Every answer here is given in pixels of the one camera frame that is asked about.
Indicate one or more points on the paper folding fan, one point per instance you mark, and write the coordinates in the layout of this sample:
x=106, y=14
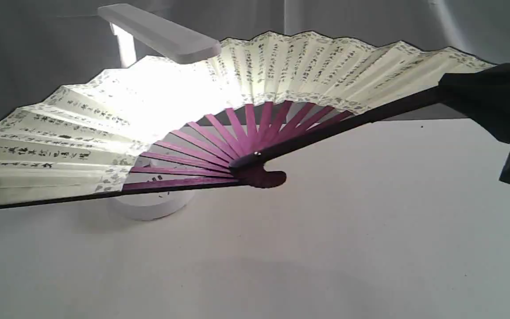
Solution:
x=162, y=126

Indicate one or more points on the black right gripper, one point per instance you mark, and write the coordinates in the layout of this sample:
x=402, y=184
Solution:
x=489, y=91

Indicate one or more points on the white desk lamp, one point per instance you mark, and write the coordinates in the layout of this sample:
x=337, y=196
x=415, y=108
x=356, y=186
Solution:
x=179, y=44

